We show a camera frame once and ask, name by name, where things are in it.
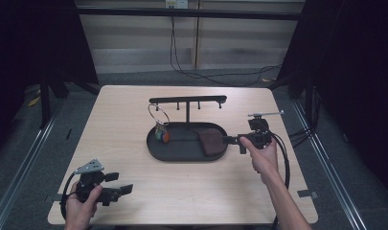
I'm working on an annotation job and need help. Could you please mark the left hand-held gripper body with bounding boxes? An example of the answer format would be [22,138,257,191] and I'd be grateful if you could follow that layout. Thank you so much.
[74,158,123,207]

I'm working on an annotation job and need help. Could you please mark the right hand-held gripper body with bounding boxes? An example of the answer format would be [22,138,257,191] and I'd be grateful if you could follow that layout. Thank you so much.
[238,110,285,150]

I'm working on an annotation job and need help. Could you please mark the black key rack with tray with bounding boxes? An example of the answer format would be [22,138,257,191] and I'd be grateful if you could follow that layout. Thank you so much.
[146,95,229,163]

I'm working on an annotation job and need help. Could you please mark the key ring with coloured tags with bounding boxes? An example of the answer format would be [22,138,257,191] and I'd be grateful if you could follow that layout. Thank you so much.
[148,103,171,145]

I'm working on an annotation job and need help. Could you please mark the person's right hand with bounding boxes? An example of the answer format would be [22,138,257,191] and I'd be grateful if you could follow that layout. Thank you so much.
[239,136,279,186]

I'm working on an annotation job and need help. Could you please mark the person's left hand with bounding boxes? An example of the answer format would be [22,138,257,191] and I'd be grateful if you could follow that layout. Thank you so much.
[64,182,103,223]

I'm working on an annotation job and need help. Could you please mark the grey tape piece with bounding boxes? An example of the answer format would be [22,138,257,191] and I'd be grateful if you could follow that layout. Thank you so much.
[297,189,319,199]

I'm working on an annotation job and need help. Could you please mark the black metal stand leg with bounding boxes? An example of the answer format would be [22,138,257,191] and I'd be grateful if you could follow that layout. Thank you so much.
[39,80,52,129]

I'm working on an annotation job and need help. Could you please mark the black curtain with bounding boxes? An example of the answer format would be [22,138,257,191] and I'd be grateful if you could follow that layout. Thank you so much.
[276,0,388,193]
[0,0,100,154]

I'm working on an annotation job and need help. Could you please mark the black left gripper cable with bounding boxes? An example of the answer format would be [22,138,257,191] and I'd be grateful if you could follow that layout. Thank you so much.
[59,172,79,221]

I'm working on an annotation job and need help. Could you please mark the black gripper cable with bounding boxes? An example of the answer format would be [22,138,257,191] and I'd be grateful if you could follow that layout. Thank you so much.
[258,119,291,230]
[59,172,79,221]

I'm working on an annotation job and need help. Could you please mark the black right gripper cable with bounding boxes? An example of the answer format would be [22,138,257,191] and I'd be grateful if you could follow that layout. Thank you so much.
[258,119,291,230]

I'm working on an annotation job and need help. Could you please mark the black floor cables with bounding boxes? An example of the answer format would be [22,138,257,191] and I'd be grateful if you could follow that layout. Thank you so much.
[289,85,321,149]

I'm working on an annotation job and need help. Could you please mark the aluminium floor rail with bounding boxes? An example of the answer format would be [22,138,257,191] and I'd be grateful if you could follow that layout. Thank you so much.
[0,104,65,230]
[291,100,369,230]

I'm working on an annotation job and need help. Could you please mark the black hanging cable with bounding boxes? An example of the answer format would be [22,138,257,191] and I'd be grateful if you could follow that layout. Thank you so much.
[170,15,283,88]

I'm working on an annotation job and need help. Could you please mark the black horizontal frame bar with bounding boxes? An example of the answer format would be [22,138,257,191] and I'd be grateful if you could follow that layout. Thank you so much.
[76,8,303,21]

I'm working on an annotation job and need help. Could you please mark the white wall socket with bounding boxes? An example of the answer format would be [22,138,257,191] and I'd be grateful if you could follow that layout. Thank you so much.
[165,0,190,10]

